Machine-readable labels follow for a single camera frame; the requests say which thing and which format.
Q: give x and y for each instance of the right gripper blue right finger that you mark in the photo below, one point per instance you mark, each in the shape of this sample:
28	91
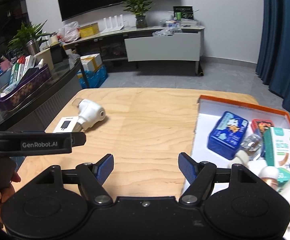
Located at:
188	167

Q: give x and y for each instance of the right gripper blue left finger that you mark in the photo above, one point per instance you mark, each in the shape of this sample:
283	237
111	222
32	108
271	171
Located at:
103	168

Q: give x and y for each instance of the blue floss pick tin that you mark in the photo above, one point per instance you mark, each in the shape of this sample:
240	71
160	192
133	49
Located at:
227	135

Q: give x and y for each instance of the white USB charger cube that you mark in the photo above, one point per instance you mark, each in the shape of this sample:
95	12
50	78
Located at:
257	165

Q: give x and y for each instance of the copper bottle white cap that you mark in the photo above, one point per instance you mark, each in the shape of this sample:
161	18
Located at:
269	175

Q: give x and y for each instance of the red playing card box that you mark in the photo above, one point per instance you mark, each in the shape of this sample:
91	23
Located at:
259	126

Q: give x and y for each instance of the green bandage box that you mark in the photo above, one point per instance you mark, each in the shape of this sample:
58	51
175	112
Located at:
277	151

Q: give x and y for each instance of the purple gold tray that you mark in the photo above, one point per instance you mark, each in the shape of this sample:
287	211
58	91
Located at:
25	88

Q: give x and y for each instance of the white charger box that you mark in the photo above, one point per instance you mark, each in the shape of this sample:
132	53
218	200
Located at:
68	124

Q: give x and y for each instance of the white vaporizer with glass bottle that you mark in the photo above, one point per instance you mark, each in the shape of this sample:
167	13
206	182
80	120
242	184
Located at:
89	114

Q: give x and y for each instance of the orange white shoebox lid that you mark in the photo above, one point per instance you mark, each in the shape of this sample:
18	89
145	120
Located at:
238	174

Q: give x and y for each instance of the blue plastic bag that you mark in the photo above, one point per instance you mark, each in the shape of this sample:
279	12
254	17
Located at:
95	79

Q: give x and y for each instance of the cardboard box on floor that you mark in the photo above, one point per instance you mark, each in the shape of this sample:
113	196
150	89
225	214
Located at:
91	62

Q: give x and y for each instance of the plant in steel cup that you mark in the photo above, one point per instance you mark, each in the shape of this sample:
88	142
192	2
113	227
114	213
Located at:
28	32

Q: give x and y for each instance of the white TV cabinet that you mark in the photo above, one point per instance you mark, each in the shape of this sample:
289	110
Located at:
136	45

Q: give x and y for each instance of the white plastic bag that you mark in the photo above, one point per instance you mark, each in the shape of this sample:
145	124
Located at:
69	32

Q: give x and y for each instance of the blue curtain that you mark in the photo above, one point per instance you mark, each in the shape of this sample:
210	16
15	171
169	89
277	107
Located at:
273	66

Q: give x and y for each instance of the yellow box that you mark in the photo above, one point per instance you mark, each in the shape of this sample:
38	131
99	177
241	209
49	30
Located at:
89	30

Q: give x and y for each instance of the white wifi router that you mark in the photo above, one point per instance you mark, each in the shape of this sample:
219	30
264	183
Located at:
114	23

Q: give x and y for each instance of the black green box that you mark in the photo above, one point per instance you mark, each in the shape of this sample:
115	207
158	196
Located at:
183	12

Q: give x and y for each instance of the potted plant on cabinet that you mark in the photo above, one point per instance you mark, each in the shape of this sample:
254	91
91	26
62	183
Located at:
138	8

